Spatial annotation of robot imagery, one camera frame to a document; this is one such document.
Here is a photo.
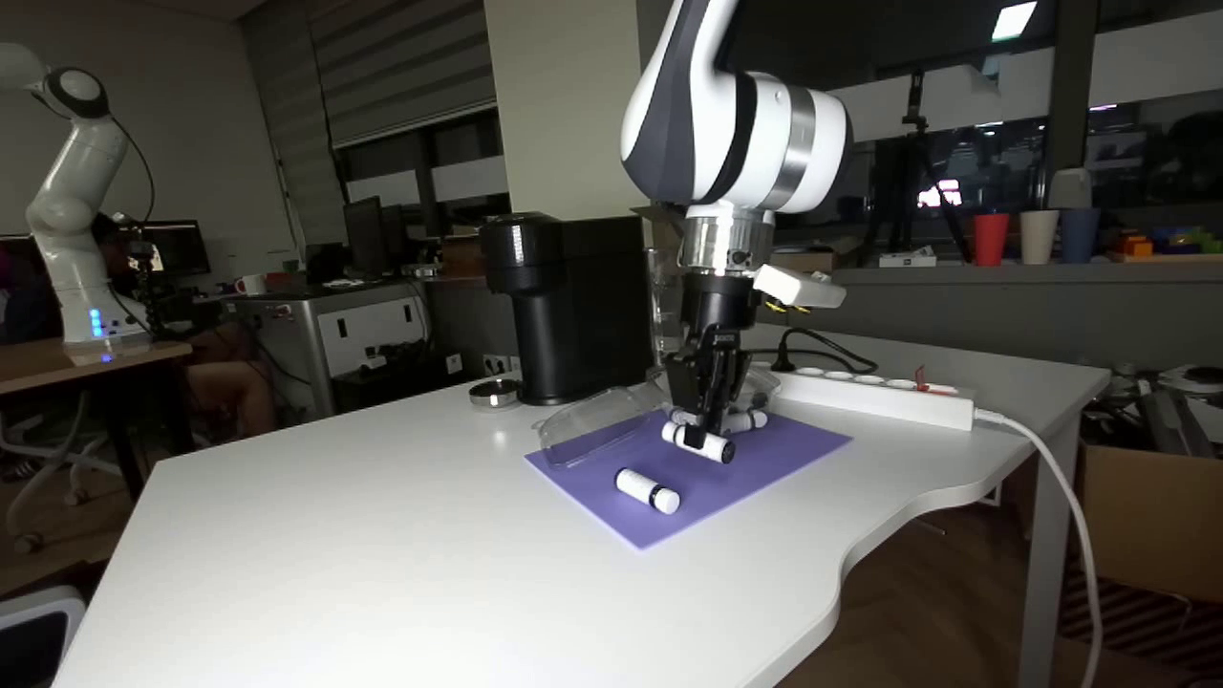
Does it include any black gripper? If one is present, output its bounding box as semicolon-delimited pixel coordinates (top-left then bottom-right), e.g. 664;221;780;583
662;268;765;442

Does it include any purple mat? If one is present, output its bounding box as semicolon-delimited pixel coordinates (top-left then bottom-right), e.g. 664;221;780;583
524;400;853;553

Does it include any black coffee machine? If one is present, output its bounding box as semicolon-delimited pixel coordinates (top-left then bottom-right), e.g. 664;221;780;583
481;210;662;407

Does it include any flat brown box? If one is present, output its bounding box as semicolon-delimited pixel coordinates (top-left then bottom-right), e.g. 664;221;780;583
765;244;836;275

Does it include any white power strip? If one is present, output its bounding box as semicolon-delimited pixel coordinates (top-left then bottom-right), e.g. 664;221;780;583
760;358;979;434

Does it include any round metal dish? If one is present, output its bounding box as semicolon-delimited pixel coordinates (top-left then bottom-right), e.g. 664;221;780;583
465;374;524;411

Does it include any red cup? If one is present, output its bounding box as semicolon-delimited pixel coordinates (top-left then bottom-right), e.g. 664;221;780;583
969;210;1013;270

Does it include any gray metal cabinet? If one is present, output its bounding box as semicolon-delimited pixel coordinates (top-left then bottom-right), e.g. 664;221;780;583
251;280;436;418

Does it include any white cup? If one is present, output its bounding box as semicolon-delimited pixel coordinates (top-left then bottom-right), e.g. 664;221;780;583
1016;207;1064;268

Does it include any blue cup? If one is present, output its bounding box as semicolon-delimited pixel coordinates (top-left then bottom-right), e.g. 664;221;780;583
1058;207;1101;268

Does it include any black computer monitor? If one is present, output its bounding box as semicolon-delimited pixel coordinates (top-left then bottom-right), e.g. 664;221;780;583
111;219;216;300

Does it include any wooden desk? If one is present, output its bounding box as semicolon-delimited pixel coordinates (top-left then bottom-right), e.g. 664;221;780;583
0;337;195;400

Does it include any white chair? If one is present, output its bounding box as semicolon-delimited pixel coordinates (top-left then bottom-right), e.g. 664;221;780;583
0;583;92;688

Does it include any black cable with plug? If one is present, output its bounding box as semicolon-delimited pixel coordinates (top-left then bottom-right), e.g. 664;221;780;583
760;319;885;377

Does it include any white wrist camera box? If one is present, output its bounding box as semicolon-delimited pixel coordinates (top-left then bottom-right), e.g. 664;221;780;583
750;260;849;314

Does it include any black camera tripod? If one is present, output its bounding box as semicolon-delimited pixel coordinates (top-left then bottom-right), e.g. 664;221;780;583
864;68;979;268

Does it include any white power cable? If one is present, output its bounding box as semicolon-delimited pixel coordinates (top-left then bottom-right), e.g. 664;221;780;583
972;405;1107;688

